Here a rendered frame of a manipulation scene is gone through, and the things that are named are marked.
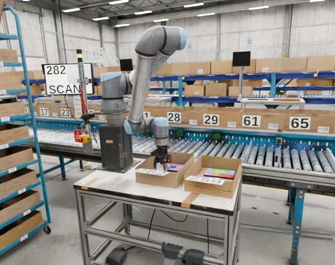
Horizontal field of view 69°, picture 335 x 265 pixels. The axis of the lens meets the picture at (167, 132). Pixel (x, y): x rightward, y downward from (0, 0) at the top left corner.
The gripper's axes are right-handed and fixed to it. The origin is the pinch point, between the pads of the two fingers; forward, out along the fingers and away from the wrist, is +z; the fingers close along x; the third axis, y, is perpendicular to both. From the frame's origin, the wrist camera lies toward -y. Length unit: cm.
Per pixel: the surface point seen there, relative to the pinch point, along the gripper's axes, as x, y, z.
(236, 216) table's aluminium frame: 44, 28, 36
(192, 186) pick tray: 2.7, 28.4, -0.1
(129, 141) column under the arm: -3.7, -36.0, -14.6
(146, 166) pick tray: -3.0, -13.0, -1.4
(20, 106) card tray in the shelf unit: -66, -103, -41
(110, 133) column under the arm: -19.1, -34.4, -24.0
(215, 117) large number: 95, -42, -20
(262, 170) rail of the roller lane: 68, 30, 7
